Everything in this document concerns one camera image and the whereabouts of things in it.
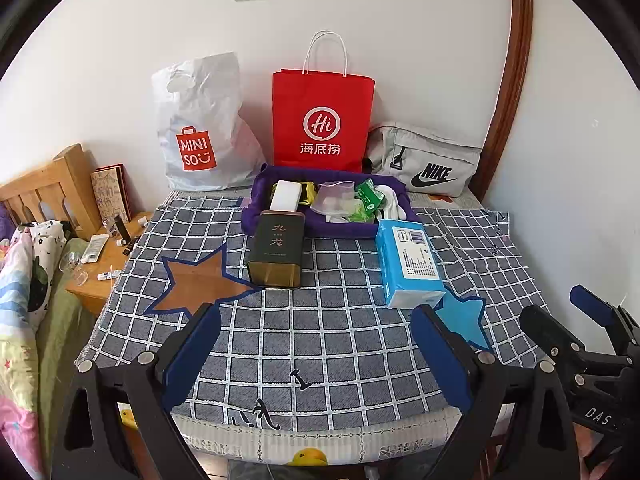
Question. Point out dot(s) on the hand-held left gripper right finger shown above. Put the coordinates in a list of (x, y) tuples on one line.
[(442, 355)]

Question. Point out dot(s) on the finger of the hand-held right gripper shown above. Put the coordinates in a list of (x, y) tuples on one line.
[(590, 302), (545, 325)]

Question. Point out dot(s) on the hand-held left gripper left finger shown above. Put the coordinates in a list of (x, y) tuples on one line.
[(192, 355)]

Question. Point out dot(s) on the blue tissue pack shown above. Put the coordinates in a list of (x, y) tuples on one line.
[(407, 260)]

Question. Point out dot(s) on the dark tea tin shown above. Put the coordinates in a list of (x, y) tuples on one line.
[(275, 240)]

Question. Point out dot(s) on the white glove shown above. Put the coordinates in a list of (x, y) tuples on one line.
[(387, 195), (399, 211)]

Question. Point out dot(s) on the green tissue packet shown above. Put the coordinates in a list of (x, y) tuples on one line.
[(362, 212), (367, 192)]

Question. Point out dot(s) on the purple cloth basket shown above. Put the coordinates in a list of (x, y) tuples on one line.
[(325, 227)]

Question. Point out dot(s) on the white box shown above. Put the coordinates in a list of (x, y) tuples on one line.
[(286, 195)]

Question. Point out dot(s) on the small white bottle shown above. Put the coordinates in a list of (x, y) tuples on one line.
[(108, 275)]

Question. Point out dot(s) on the wooden nightstand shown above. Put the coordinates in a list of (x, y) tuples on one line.
[(95, 290)]

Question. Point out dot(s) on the grey checked star blanket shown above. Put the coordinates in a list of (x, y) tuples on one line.
[(325, 335)]

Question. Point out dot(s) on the green bedsheet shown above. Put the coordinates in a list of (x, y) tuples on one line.
[(65, 320)]

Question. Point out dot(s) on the black bottle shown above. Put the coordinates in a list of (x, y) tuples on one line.
[(121, 232)]

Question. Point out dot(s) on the colourful bedding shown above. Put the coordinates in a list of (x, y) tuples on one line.
[(15, 335)]

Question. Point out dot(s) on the black spotted white cloth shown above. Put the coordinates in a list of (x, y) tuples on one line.
[(45, 250)]

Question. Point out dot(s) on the patterned book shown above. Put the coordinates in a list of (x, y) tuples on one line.
[(110, 192)]

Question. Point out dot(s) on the grey waist bag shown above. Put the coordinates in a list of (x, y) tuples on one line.
[(425, 155)]

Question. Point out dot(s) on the wooden headboard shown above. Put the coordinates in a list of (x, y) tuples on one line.
[(65, 175)]

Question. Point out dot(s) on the purple plush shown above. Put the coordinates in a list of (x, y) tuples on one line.
[(3, 220)]

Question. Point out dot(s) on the white plastic shopping bag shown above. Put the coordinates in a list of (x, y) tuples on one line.
[(210, 110)]

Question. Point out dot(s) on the red paper bag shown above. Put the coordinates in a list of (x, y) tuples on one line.
[(320, 95)]

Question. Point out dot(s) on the wooden door frame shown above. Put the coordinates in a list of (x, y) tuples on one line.
[(517, 60)]

